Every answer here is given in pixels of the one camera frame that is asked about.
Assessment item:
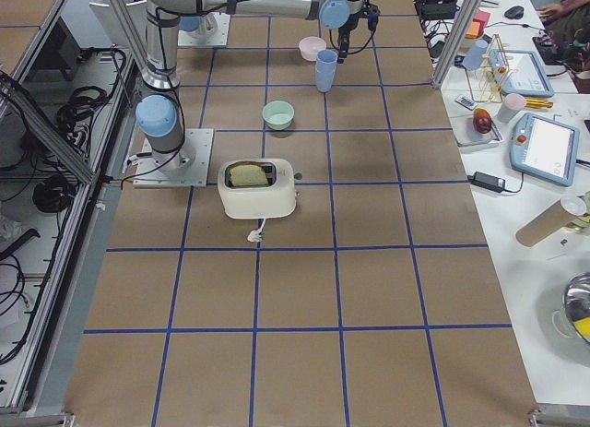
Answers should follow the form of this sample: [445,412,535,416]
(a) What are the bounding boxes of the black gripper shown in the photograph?
[327,0,381,64]

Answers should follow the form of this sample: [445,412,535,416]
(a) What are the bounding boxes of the light blue plastic cup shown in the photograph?
[315,49,338,74]

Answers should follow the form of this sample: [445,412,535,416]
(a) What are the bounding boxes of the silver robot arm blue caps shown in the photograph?
[142,0,380,92]

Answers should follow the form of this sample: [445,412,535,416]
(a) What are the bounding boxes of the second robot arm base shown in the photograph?
[179,14,218,36]

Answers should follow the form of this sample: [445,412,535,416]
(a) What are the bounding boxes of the light blue far cup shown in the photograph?
[315,69,336,93]

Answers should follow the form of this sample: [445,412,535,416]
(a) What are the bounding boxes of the pink bowl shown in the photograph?
[298,36,326,62]

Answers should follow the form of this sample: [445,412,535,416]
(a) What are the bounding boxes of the mint green bowl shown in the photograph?
[262,101,295,131]

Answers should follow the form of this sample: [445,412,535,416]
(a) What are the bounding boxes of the black electronics box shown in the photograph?
[413,0,458,21]

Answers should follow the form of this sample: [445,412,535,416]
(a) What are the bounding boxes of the blue cup on rack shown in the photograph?
[462,40,488,71]

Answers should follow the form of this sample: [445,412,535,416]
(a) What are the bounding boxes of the orange pink sticky notes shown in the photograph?
[465,10,490,40]

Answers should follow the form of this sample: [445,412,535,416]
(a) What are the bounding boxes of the red apple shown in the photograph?
[472,108,493,134]

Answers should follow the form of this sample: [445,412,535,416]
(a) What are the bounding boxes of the bread slice in toaster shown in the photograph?
[229,162,268,187]

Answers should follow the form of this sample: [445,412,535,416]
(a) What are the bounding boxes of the white toaster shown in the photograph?
[218,159,297,219]

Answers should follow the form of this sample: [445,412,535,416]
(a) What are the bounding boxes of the black computer mouse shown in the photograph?
[503,6,525,20]

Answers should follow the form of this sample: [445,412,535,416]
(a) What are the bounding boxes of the white pink cup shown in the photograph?
[496,93,526,123]

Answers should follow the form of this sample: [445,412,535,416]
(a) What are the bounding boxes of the far teach pendant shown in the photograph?
[488,49,554,99]

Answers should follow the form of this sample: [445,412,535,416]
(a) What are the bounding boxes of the teach pendant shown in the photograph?
[509,113,580,186]
[488,49,554,99]

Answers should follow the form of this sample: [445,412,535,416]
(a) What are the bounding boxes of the black power adapter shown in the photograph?
[467,172,505,193]

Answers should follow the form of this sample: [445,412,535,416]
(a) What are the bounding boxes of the gold metal cylinder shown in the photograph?
[525,98,553,109]

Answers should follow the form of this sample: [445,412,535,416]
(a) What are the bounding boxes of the near teach pendant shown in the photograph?
[509,113,580,186]

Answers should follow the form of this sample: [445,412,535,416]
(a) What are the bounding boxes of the seated person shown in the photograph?
[537,0,590,77]

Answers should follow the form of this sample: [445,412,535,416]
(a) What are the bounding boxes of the cardboard tube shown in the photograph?
[515,196,587,247]

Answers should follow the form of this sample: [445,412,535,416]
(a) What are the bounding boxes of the steel mixing bowl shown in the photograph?
[551,272,589,345]

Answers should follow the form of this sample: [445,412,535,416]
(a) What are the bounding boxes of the aluminium frame post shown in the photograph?
[431,0,482,89]

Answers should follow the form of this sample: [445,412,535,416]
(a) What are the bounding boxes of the gold wire rack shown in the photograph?
[467,33,511,103]

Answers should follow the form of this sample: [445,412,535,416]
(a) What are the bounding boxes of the black cable bundle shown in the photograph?
[54,46,130,145]

